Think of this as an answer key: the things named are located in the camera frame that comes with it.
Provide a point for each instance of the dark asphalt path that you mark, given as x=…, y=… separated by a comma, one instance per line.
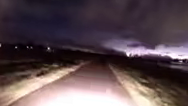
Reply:
x=91, y=79

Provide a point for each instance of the pale verge strip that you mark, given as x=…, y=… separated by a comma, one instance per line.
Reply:
x=138, y=94
x=35, y=83

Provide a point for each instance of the dark field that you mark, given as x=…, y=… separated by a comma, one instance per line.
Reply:
x=175, y=84
x=10, y=60

